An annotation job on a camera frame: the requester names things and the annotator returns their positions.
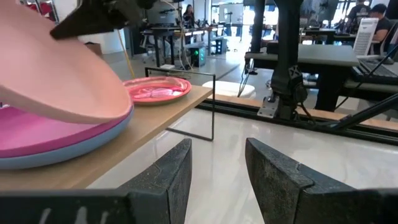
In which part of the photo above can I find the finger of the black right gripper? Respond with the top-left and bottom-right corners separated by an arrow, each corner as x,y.
49,0 -> 131,40

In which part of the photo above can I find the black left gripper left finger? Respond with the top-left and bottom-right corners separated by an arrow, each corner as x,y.
118,138 -> 193,224

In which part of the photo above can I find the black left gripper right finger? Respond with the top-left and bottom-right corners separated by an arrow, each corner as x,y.
244,138 -> 315,224

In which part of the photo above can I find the salmon pink plate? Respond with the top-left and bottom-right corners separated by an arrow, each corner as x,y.
0,0 -> 133,125

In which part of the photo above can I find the pink translucent plate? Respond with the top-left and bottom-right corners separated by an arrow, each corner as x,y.
123,76 -> 192,103

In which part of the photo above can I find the blue plate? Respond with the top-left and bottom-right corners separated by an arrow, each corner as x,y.
0,107 -> 136,170

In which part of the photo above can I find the magenta plate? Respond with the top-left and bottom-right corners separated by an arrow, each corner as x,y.
0,104 -> 134,159

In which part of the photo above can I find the black workbench table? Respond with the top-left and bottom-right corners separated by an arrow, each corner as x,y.
139,26 -> 219,68

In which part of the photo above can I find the person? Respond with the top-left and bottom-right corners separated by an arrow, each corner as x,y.
182,3 -> 197,29
371,2 -> 395,43
344,0 -> 371,26

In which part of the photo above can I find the computer with green light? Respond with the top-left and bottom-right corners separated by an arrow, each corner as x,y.
184,42 -> 208,68

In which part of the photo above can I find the grey desk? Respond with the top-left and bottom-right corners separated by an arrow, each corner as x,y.
244,43 -> 362,112

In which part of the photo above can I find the black keyboard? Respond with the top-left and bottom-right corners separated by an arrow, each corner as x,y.
350,58 -> 398,85

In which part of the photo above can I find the white perforated panel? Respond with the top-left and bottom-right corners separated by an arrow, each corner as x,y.
352,17 -> 380,57

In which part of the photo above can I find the yellow cable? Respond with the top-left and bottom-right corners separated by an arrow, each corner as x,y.
116,29 -> 137,80

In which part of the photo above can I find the wooden shelf with black frame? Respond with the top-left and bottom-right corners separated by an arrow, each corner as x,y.
0,67 -> 216,191

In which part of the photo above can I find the black aluminium table frame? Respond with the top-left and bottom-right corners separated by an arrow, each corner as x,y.
195,91 -> 398,146

